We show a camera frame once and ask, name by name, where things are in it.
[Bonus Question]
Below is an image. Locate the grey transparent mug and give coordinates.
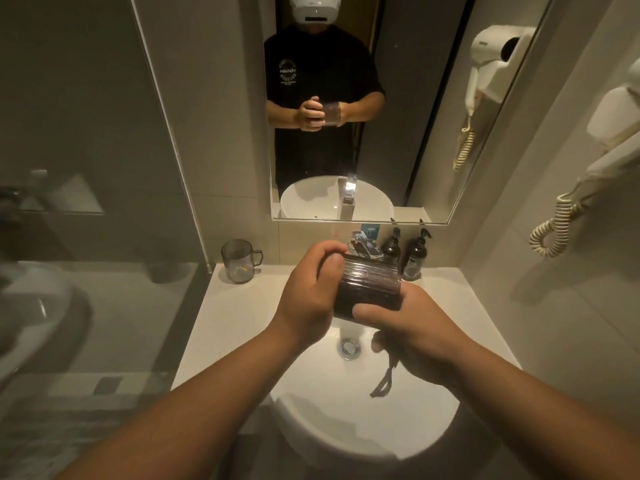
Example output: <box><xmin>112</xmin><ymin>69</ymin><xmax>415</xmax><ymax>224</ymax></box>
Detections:
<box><xmin>221</xmin><ymin>239</ymin><xmax>264</xmax><ymax>285</ymax></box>

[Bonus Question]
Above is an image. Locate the dark transparent plastic cup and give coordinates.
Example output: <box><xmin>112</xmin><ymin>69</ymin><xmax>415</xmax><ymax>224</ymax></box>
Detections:
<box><xmin>333</xmin><ymin>252</ymin><xmax>404</xmax><ymax>325</ymax></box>

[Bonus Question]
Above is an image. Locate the glass shower partition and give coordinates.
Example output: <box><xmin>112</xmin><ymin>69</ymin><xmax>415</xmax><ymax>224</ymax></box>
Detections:
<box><xmin>0</xmin><ymin>0</ymin><xmax>213</xmax><ymax>480</ymax></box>

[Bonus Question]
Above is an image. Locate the white wall hair dryer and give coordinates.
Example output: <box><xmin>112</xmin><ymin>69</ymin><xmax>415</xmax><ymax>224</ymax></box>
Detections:
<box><xmin>575</xmin><ymin>59</ymin><xmax>640</xmax><ymax>183</ymax></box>

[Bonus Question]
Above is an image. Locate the person's right hand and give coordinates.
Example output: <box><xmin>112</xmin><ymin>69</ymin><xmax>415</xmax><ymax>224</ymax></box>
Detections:
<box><xmin>352</xmin><ymin>283</ymin><xmax>472</xmax><ymax>391</ymax></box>

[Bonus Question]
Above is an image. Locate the white round sink basin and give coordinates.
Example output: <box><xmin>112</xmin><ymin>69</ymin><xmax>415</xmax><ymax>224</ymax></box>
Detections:
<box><xmin>269</xmin><ymin>315</ymin><xmax>461</xmax><ymax>461</ymax></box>

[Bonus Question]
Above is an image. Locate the chrome faucet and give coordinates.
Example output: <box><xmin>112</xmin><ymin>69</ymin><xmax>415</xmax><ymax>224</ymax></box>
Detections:
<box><xmin>348</xmin><ymin>231</ymin><xmax>384</xmax><ymax>261</ymax></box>

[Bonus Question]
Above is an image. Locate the person's right forearm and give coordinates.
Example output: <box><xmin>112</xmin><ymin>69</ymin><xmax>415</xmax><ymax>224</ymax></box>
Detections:
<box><xmin>446</xmin><ymin>339</ymin><xmax>640</xmax><ymax>480</ymax></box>

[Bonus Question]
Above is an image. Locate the wall mirror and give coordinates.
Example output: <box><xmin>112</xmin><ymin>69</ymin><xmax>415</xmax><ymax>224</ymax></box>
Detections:
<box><xmin>128</xmin><ymin>0</ymin><xmax>557</xmax><ymax>226</ymax></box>

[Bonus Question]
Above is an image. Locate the shower corner shelf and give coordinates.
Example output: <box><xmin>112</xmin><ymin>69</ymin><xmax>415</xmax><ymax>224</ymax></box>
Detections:
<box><xmin>19</xmin><ymin>169</ymin><xmax>105</xmax><ymax>216</ymax></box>

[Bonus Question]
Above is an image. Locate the person's left forearm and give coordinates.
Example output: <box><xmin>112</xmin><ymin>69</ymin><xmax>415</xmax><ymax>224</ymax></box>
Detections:
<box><xmin>54</xmin><ymin>329</ymin><xmax>307</xmax><ymax>480</ymax></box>

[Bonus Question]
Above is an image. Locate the white coiled cord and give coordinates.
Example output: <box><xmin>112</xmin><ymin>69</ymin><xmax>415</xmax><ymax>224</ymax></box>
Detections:
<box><xmin>529</xmin><ymin>182</ymin><xmax>608</xmax><ymax>259</ymax></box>

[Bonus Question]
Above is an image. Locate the dark string loop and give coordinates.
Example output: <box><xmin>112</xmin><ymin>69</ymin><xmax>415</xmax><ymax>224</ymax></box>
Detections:
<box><xmin>369</xmin><ymin>340</ymin><xmax>401</xmax><ymax>399</ymax></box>

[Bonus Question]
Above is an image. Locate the person's left hand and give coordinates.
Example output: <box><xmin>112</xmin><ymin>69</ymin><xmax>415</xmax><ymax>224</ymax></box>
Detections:
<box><xmin>271</xmin><ymin>240</ymin><xmax>350</xmax><ymax>354</ymax></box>

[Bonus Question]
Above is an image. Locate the dark pump bottle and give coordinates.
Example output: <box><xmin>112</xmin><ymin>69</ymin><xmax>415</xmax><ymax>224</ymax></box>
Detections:
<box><xmin>402</xmin><ymin>228</ymin><xmax>432</xmax><ymax>282</ymax></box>
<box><xmin>382</xmin><ymin>227</ymin><xmax>402</xmax><ymax>269</ymax></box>

